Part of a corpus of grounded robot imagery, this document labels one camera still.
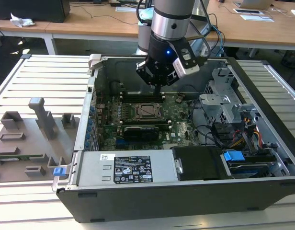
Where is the black grey PC case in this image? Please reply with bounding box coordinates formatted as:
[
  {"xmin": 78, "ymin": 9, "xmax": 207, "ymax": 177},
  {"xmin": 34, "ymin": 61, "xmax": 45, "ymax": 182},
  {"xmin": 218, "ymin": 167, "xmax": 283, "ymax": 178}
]
[{"xmin": 56, "ymin": 54, "xmax": 295, "ymax": 224}]

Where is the blue cable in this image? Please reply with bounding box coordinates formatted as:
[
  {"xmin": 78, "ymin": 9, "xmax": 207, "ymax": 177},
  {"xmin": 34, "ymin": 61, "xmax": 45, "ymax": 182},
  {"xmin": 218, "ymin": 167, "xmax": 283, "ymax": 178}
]
[{"xmin": 211, "ymin": 23, "xmax": 226, "ymax": 58}]

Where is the black graphics card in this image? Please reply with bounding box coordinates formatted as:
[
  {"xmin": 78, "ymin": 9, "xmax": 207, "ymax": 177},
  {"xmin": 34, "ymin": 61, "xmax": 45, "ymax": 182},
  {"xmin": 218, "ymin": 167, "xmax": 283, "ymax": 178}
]
[{"xmin": 123, "ymin": 125, "xmax": 160, "ymax": 143}]

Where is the black box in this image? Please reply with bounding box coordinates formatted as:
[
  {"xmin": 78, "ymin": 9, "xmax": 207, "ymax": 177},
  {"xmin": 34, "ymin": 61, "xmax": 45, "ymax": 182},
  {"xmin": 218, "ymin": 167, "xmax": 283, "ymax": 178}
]
[{"xmin": 0, "ymin": 0, "xmax": 71, "ymax": 23}]

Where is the metal socket cover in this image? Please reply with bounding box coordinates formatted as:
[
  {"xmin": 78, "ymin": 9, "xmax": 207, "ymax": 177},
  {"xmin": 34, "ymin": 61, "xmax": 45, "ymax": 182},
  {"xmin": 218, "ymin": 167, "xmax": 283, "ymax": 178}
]
[{"xmin": 135, "ymin": 103, "xmax": 163, "ymax": 120}]

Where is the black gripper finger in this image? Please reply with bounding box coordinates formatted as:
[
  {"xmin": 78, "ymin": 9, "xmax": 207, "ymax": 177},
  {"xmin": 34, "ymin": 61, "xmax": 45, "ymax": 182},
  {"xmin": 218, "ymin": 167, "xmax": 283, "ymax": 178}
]
[
  {"xmin": 158, "ymin": 69, "xmax": 179, "ymax": 93},
  {"xmin": 136, "ymin": 60, "xmax": 160, "ymax": 93}
]

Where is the grey parts rack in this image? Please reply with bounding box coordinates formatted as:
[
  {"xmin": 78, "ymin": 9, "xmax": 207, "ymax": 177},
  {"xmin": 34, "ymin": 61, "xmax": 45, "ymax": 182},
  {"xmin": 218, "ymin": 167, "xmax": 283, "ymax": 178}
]
[{"xmin": 0, "ymin": 97, "xmax": 81, "ymax": 183}]

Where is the blue disk carrier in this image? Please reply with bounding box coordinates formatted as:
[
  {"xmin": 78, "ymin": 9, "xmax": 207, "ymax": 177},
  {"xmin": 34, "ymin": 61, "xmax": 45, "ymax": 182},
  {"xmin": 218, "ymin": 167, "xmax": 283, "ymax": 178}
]
[{"xmin": 220, "ymin": 149, "xmax": 279, "ymax": 180}]

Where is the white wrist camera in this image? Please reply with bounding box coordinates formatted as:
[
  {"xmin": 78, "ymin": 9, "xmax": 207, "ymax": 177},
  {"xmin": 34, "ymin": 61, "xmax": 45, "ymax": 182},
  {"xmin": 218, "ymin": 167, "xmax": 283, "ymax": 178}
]
[{"xmin": 172, "ymin": 58, "xmax": 200, "ymax": 78}]

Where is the CPU socket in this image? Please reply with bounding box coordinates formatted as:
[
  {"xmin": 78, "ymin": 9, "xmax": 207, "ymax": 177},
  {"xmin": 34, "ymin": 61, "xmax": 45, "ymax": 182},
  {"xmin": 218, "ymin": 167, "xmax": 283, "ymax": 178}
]
[{"xmin": 134, "ymin": 102, "xmax": 163, "ymax": 121}]

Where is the crumpled white paper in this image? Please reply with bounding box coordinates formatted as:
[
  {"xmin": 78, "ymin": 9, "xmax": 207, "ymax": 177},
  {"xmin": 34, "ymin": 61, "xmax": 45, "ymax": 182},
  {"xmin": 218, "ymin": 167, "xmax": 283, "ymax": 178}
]
[{"xmin": 10, "ymin": 12, "xmax": 36, "ymax": 27}]

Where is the grey power supply unit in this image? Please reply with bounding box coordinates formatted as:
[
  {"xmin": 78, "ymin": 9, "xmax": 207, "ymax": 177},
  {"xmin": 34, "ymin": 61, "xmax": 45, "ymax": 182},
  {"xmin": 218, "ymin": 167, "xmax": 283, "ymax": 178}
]
[{"xmin": 77, "ymin": 149, "xmax": 180, "ymax": 187}]

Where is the black camera bracket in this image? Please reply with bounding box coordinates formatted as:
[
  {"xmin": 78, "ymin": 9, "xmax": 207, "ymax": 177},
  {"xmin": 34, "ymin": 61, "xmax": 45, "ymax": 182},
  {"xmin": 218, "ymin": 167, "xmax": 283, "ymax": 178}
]
[{"xmin": 170, "ymin": 40, "xmax": 208, "ymax": 70}]

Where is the green RAM stick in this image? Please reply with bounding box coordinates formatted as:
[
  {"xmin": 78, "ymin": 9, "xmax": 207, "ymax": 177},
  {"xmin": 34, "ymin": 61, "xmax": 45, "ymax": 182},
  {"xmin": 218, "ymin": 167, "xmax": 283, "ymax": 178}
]
[{"xmin": 0, "ymin": 155, "xmax": 45, "ymax": 161}]

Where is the blue plastic latch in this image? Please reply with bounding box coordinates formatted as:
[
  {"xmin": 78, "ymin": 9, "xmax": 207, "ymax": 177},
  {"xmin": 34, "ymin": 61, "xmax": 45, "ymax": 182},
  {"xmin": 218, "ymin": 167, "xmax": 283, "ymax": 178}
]
[{"xmin": 53, "ymin": 167, "xmax": 67, "ymax": 178}]

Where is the silver laptop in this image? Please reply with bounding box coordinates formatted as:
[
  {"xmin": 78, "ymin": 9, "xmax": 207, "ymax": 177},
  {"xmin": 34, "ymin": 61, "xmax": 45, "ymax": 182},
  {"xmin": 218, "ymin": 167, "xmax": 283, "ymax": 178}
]
[{"xmin": 238, "ymin": 0, "xmax": 275, "ymax": 9}]

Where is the yellow power wire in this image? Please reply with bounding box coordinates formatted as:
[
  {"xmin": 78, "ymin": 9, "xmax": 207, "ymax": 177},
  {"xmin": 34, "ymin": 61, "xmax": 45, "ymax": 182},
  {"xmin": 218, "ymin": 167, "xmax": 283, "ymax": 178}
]
[{"xmin": 252, "ymin": 128, "xmax": 261, "ymax": 147}]

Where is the metal drive cage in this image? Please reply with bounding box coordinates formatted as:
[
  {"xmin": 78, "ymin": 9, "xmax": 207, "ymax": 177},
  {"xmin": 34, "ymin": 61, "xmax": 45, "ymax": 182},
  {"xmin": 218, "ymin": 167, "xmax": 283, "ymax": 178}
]
[{"xmin": 199, "ymin": 68, "xmax": 258, "ymax": 126}]

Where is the black RAM slot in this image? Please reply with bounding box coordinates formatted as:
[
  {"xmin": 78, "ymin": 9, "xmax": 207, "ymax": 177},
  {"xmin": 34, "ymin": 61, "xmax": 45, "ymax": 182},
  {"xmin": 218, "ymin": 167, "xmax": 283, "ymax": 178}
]
[
  {"xmin": 120, "ymin": 99, "xmax": 165, "ymax": 104},
  {"xmin": 120, "ymin": 94, "xmax": 165, "ymax": 98},
  {"xmin": 120, "ymin": 97, "xmax": 165, "ymax": 101},
  {"xmin": 120, "ymin": 92, "xmax": 165, "ymax": 96}
]

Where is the green motherboard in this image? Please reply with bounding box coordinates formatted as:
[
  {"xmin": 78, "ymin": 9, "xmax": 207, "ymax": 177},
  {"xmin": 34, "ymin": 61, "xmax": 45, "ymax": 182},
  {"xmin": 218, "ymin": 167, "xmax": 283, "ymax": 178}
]
[{"xmin": 94, "ymin": 93, "xmax": 203, "ymax": 152}]

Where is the black plastic cover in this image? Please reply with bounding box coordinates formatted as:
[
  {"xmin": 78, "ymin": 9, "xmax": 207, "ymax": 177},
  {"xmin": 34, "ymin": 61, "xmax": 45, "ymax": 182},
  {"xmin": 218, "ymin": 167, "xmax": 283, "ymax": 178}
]
[{"xmin": 172, "ymin": 146, "xmax": 229, "ymax": 182}]

